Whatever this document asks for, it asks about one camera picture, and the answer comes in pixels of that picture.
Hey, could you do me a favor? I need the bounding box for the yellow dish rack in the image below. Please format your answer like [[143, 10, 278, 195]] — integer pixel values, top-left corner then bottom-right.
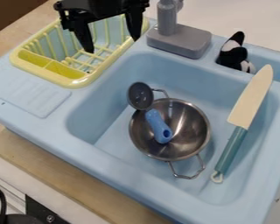
[[8, 15, 152, 89]]

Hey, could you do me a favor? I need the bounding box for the silver pot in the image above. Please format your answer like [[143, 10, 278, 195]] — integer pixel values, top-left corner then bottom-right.
[[128, 87, 213, 180]]

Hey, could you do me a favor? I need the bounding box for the toy knife with teal handle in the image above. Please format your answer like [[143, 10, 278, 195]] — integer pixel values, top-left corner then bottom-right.
[[208, 64, 275, 185]]

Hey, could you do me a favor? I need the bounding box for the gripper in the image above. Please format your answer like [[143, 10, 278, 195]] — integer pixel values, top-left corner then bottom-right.
[[52, 0, 151, 54]]

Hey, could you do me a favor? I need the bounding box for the light blue toy sink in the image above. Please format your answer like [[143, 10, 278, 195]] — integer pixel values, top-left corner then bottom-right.
[[0, 17, 280, 224]]

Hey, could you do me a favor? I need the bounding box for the black and white plush animal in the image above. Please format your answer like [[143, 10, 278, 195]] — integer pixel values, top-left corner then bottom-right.
[[214, 31, 258, 74]]

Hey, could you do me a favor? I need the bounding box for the grey tap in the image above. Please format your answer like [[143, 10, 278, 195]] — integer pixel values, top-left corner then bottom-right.
[[144, 0, 214, 60]]

